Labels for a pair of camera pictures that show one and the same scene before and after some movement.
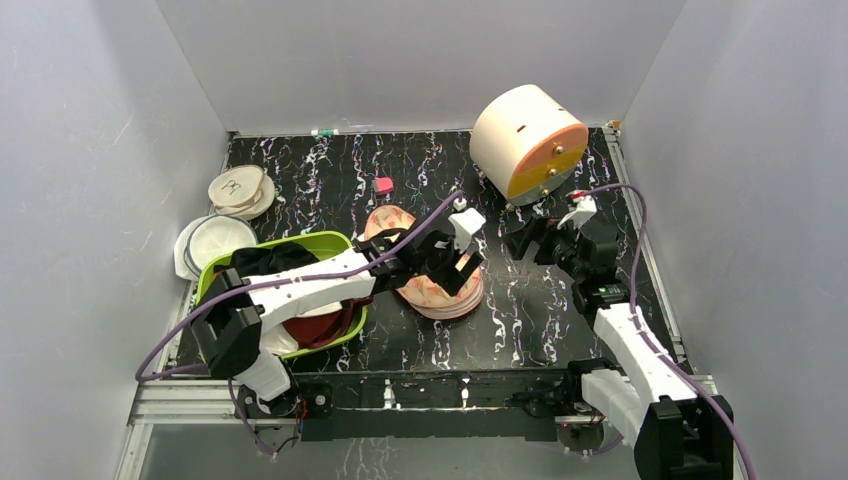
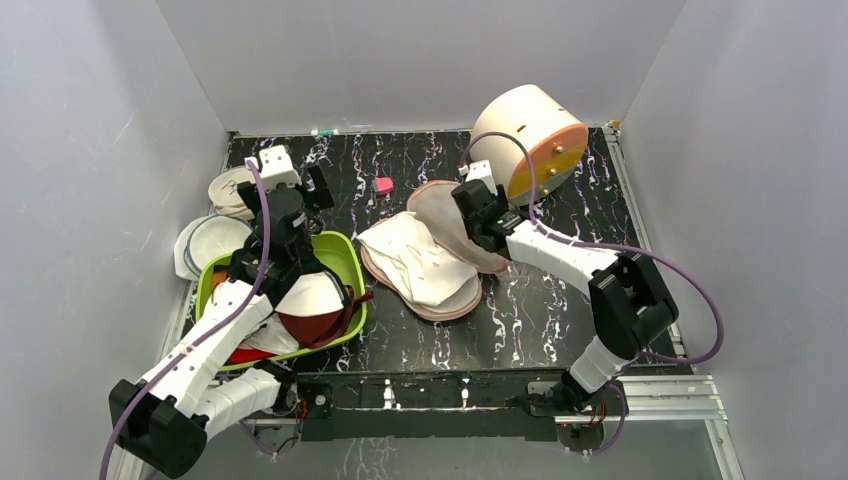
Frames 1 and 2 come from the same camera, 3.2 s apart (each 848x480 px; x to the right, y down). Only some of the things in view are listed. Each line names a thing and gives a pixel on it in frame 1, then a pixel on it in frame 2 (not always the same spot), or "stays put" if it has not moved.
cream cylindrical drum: (528, 143) stays put
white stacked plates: (205, 237) stays put
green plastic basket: (323, 244) stays put
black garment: (259, 260) stays put
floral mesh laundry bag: (425, 296) → (434, 205)
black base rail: (447, 407) stays put
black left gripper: (451, 285) → (318, 198)
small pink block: (383, 184) stays put
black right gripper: (539, 240) → (468, 201)
